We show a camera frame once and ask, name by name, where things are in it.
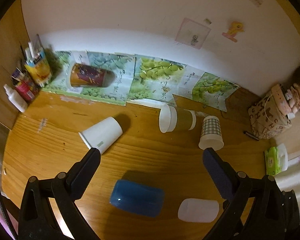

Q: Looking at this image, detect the patterned fabric bag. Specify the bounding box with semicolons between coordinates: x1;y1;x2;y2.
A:
248;84;292;139

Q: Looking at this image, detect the translucent white plastic cup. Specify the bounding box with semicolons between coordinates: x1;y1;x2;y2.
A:
178;198;219;223

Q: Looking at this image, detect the doll with dark hair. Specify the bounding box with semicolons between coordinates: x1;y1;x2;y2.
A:
285;66;300;118

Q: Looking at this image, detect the red small box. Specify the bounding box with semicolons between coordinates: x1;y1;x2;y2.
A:
11;68;38;102

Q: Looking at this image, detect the black pen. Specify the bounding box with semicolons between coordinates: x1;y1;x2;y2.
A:
243;131;259;141

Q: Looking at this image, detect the paper cup with brown sleeve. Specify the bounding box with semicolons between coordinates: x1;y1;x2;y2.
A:
159;105;197;133

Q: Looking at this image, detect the green grape poster sheet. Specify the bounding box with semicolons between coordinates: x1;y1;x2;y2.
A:
43;49;239;111

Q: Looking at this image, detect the green wet wipes pack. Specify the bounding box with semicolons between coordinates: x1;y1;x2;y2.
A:
264;144;288;176

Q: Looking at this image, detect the yellow toy wall sticker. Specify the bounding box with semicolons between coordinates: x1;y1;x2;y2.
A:
222;21;244;42

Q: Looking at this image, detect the dark red printed cup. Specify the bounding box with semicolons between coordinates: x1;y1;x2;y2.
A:
70;63;107;87

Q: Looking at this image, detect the plain white paper cup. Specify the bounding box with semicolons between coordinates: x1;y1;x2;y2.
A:
79;117;123;154

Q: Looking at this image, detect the blue plastic cup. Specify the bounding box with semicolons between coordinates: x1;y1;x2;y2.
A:
110;179;165;217

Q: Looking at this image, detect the white spray bottle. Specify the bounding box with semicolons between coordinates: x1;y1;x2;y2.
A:
4;84;28;113

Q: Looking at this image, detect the checkered paper cup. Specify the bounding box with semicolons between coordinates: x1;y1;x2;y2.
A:
198;115;224;151

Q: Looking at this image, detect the pink paper on wall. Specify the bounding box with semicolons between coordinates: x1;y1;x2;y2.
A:
175;18;211;49

